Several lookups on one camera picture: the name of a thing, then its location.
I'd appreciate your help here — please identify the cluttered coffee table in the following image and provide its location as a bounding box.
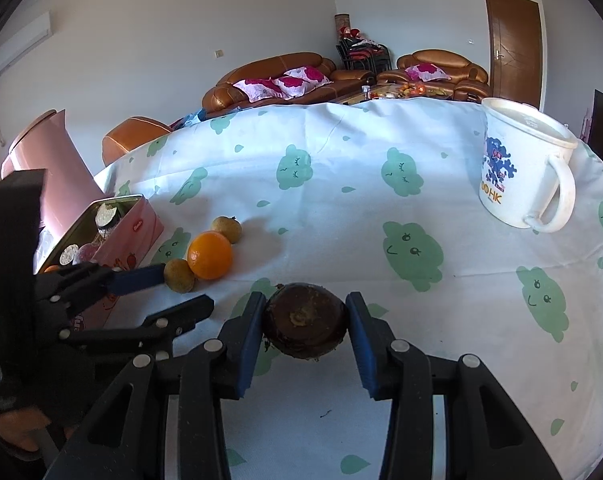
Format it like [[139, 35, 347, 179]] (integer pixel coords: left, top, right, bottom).
[[345, 82, 455, 107]]

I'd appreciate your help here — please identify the pink floral pillow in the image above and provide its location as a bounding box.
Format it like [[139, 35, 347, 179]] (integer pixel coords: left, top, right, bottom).
[[272, 66, 333, 99], [232, 77, 283, 103], [405, 63, 453, 83]]

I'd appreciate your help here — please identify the pink electric kettle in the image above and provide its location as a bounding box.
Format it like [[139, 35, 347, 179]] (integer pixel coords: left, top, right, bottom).
[[1, 109, 105, 257]]

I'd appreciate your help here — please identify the large orange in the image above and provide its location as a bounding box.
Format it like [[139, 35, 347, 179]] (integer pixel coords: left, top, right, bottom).
[[187, 230, 233, 281]]

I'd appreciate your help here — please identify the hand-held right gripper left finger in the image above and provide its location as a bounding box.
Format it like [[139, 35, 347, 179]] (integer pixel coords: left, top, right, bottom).
[[44, 291, 267, 480]]

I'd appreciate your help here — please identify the white green-patterned tablecloth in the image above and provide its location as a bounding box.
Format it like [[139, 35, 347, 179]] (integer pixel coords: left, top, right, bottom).
[[0, 96, 603, 480]]

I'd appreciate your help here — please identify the white printed mug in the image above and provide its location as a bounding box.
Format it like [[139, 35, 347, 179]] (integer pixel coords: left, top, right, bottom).
[[478, 97, 580, 234]]

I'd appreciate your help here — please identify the pink tin box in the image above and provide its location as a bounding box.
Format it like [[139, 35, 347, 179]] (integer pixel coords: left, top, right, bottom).
[[34, 193, 165, 332]]

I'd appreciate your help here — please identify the person's left hand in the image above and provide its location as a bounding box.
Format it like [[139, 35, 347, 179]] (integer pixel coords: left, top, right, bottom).
[[0, 406, 50, 457]]

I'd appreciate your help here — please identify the small brown-green fruit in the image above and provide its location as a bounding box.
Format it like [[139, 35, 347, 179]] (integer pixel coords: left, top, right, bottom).
[[164, 259, 196, 294], [211, 216, 243, 244]]

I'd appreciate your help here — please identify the brown wooden door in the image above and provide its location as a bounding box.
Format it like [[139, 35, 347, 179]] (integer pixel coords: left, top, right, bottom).
[[483, 0, 541, 111]]

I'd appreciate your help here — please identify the brown leather sofa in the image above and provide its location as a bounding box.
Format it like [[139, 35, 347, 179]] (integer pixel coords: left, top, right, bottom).
[[202, 51, 377, 114]]

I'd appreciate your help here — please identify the white air conditioner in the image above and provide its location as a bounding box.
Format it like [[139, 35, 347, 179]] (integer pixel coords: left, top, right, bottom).
[[0, 10, 52, 82]]

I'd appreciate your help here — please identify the brown leather armchair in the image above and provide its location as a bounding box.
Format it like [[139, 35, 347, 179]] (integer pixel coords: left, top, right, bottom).
[[376, 49, 490, 104]]

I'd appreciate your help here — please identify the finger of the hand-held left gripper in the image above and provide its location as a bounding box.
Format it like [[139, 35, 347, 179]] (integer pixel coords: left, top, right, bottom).
[[35, 262, 166, 319], [58, 294, 215, 359]]

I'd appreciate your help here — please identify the stack of dark chairs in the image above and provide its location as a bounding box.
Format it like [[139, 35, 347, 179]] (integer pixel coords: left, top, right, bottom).
[[335, 27, 393, 74]]

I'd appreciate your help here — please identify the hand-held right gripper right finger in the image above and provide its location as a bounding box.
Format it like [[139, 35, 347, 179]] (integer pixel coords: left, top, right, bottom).
[[345, 291, 563, 480]]

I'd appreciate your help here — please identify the pale pink round fruit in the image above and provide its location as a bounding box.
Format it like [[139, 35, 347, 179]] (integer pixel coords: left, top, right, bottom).
[[76, 242, 102, 266]]

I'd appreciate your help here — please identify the blue cloth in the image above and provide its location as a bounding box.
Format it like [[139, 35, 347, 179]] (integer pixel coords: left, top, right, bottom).
[[170, 109, 208, 129]]

